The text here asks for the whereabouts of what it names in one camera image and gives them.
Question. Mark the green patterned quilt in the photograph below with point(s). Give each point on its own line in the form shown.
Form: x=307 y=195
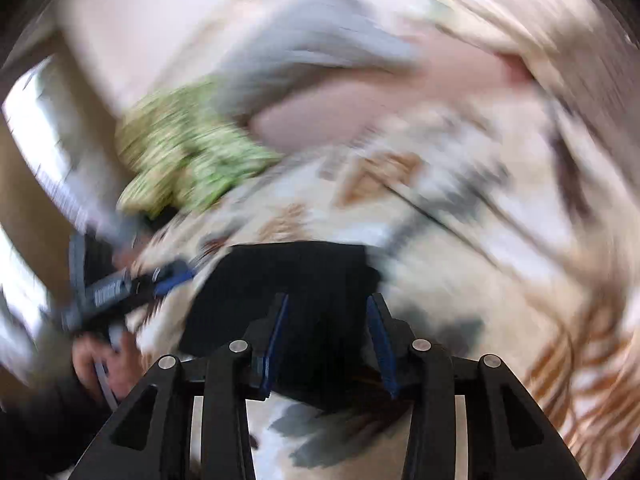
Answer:
x=190 y=160

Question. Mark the leaf print blanket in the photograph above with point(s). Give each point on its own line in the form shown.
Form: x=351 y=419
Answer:
x=450 y=260

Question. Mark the black pants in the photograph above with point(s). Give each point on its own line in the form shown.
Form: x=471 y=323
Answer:
x=300 y=270

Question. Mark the pink bed sheet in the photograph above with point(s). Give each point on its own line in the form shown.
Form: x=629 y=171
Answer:
x=325 y=110

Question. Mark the person's left hand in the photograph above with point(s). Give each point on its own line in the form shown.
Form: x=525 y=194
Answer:
x=117 y=365

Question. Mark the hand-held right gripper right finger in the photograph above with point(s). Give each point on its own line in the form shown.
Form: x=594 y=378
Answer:
x=382 y=345

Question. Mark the person's left forearm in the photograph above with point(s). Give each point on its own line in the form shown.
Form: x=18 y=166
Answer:
x=35 y=420

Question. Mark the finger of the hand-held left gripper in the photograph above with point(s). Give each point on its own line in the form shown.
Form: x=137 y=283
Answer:
x=170 y=279

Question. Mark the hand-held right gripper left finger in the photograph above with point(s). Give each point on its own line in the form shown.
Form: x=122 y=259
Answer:
x=272 y=345

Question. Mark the grey quilted blanket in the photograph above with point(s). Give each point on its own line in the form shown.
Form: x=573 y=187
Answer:
x=310 y=40

